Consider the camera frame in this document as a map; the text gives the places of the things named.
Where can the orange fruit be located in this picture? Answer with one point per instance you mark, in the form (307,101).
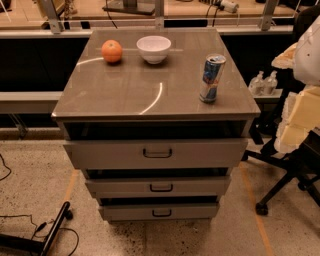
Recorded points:
(111,51)

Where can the clear bottle right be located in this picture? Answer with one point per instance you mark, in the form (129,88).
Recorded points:
(270,83)

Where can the bottom drawer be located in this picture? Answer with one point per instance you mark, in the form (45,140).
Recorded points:
(158,212)

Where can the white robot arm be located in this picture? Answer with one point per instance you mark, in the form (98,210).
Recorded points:
(306,63)

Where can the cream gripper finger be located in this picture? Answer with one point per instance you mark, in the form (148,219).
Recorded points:
(300,114)
(285,59)

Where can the clear bottle left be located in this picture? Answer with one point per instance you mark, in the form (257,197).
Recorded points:
(256,84)

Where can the black office chair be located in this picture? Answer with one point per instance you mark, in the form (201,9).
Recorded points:
(304,162)

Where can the clear bottle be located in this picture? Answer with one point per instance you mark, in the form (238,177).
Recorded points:
(270,83)
(256,84)

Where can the top drawer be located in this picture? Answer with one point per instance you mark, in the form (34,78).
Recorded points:
(156,154)

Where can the grey metal bench rail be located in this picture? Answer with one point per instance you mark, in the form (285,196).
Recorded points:
(28,102)

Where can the grey drawer cabinet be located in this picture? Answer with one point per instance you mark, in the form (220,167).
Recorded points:
(133,100)

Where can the white bowl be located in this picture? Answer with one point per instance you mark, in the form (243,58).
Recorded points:
(153,49)

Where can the redbull can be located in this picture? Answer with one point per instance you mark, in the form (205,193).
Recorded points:
(213,68)

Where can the middle drawer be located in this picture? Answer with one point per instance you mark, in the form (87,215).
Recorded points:
(158,187)

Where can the drawer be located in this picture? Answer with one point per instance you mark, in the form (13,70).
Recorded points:
(158,187)
(158,212)
(156,154)

